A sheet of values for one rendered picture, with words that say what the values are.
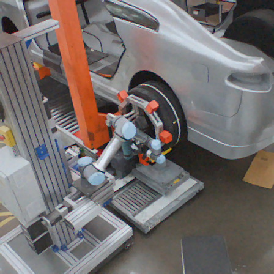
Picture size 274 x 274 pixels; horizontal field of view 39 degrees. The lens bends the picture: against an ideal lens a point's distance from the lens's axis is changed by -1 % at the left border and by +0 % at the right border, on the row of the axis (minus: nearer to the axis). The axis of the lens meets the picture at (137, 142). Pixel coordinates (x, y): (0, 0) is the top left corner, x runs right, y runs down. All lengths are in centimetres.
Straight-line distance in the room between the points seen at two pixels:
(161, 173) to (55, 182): 132
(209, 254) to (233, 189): 115
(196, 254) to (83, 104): 167
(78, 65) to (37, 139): 95
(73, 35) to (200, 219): 205
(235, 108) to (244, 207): 129
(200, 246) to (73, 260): 105
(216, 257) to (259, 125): 106
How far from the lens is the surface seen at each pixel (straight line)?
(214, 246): 317
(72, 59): 345
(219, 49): 291
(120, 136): 279
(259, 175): 428
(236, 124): 304
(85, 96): 363
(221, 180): 421
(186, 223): 378
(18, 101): 264
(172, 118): 339
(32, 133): 276
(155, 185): 395
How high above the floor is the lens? 283
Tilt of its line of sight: 36 degrees down
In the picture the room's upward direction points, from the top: 8 degrees counter-clockwise
